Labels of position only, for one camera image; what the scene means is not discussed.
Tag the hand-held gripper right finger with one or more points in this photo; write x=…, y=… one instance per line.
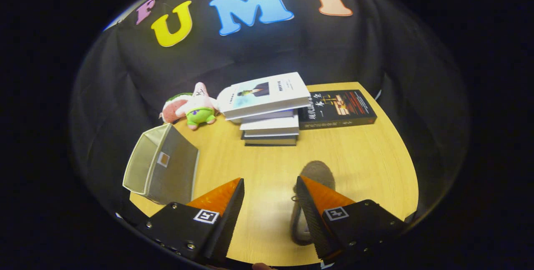
x=358, y=224

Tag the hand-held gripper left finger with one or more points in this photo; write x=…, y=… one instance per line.
x=196, y=232

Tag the brown fuzzy shoe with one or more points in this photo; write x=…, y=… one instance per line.
x=319, y=170

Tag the grey fabric storage box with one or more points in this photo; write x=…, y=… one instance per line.
x=179, y=165

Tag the black book with orange print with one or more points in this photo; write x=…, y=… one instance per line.
x=338, y=109

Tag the dark-covered book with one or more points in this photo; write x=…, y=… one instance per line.
x=271, y=140

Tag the watermelon slice plush toy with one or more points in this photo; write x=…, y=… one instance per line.
x=171, y=111

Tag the thick white book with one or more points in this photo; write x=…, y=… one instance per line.
x=271, y=127

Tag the pink starfish plush toy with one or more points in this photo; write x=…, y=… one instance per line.
x=200, y=99

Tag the thin white book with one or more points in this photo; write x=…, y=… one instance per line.
x=267, y=116

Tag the white book with blue picture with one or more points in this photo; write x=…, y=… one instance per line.
x=271, y=92

